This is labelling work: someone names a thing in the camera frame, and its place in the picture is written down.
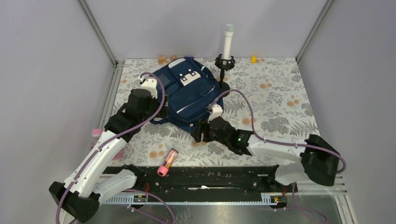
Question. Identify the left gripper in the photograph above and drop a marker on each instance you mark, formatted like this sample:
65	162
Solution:
158	108

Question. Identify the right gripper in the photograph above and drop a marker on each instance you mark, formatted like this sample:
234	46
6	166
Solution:
202	126

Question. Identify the navy blue student backpack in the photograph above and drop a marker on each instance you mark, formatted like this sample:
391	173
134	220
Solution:
190	87

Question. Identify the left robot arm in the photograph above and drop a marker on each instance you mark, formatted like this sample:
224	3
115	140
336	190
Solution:
80	194

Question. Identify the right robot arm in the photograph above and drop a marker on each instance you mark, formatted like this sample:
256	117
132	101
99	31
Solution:
310	159

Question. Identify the tan wooden block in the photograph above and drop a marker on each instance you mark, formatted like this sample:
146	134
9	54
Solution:
162	59

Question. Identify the pink box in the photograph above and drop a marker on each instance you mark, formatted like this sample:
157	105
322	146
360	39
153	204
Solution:
96	134

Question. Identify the black microphone stand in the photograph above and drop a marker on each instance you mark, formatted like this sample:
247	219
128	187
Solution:
224	65

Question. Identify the pink-capped clear tube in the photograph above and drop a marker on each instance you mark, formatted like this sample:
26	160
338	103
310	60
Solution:
169	159

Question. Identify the white microphone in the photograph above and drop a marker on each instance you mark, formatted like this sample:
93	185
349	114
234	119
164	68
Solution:
229	31

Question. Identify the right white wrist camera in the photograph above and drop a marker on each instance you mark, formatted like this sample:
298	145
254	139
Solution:
215	111

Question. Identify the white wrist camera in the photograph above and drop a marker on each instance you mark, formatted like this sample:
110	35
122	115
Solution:
150	84
215	111

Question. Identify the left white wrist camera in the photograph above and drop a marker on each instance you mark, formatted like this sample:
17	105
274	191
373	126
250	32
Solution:
150	84

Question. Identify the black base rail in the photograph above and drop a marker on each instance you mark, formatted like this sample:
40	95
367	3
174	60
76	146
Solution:
206	184

